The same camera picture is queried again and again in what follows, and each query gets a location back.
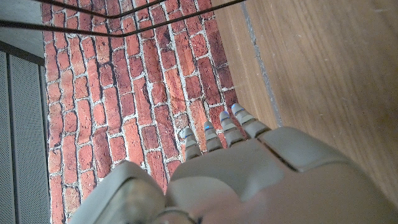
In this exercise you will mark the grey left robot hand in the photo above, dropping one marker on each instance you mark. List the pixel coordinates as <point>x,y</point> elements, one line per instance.
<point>248,180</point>

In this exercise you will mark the red brick print backdrop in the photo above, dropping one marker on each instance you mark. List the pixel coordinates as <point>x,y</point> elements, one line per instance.
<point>124,93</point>

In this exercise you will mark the dark perforated partition panel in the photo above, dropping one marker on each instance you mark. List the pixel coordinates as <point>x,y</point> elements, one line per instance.
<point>25,140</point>

